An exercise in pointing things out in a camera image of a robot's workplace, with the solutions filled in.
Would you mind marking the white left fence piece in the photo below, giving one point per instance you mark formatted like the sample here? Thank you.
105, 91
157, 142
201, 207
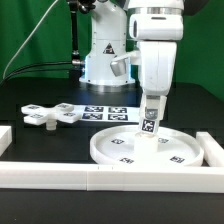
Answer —
5, 138

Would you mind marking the white front fence rail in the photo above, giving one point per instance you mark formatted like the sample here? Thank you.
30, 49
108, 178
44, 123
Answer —
93, 177

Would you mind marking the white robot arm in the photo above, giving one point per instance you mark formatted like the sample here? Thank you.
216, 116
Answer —
142, 33

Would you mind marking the black camera stand pole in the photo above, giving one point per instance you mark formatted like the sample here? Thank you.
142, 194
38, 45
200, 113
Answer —
83, 6

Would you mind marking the white round table top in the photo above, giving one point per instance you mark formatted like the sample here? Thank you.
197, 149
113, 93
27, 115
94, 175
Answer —
125, 145

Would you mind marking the white fence piece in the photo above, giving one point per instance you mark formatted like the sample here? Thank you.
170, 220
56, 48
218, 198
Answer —
213, 152
5, 138

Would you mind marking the white marker sheet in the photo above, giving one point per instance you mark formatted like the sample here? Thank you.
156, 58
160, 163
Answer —
107, 113

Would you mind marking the white right fence piece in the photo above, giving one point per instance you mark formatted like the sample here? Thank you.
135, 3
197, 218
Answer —
213, 152

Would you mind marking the white cross-shaped table base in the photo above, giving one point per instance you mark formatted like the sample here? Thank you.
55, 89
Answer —
38, 115

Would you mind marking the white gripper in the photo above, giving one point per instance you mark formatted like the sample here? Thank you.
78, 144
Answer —
155, 74

